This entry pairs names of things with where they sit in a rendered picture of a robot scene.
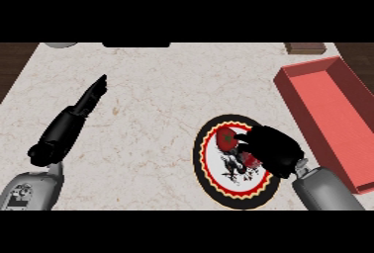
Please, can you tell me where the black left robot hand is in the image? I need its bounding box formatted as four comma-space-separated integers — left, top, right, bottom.
26, 73, 108, 168

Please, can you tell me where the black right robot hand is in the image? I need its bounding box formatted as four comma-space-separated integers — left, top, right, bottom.
232, 125, 307, 180

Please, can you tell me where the red can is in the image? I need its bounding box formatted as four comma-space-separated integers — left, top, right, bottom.
214, 126, 241, 151

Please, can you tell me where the black-rimmed decorated plate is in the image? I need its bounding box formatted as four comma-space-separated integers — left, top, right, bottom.
191, 114, 282, 211

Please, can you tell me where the red cardboard box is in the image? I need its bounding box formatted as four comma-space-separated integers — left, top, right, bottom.
272, 55, 374, 196

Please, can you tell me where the grey round object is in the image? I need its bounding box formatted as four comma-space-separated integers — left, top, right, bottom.
43, 42, 78, 49

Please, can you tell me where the brown wooden block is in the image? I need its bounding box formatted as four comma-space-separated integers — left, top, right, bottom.
284, 42, 328, 55

